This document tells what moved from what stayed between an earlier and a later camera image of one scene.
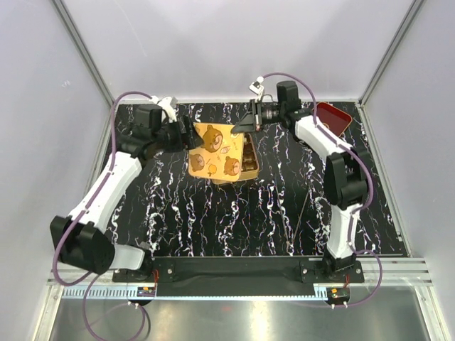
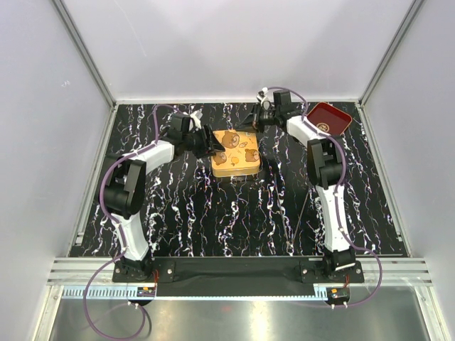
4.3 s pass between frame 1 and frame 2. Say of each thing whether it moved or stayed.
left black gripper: moved
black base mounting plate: stayed
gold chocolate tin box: moved
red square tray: stayed
